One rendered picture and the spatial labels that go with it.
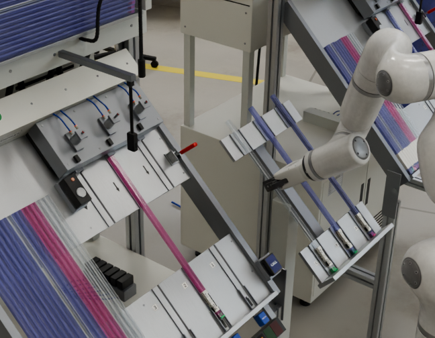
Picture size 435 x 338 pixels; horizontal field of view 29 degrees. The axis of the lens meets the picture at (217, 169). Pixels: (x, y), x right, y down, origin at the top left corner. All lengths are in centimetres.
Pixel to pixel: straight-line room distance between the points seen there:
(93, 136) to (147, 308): 43
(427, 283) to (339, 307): 166
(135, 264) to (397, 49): 110
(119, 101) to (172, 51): 360
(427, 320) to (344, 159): 46
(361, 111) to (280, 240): 65
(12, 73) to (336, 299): 189
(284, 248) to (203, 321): 51
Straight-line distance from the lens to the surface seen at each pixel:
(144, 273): 247
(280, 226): 247
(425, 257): 174
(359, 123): 200
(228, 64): 554
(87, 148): 203
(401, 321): 337
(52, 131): 201
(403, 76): 170
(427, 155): 176
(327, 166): 213
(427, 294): 176
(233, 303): 215
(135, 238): 253
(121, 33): 217
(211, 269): 215
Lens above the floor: 208
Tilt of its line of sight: 29 degrees down
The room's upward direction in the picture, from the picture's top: 1 degrees clockwise
